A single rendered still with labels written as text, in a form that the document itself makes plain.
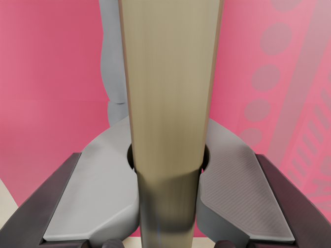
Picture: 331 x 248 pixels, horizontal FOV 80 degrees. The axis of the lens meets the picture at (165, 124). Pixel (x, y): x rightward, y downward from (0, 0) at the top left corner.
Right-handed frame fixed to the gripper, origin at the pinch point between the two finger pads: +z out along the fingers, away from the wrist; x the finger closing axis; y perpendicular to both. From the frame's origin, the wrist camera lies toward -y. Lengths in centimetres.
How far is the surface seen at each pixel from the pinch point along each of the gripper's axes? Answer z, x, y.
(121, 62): 4.2, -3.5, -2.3
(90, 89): 4.9, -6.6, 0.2
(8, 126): 4.9, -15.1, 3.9
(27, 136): 4.8, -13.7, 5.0
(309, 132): 4.7, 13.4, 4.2
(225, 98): 4.8, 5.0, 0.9
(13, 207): 4.5, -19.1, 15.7
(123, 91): 4.5, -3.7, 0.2
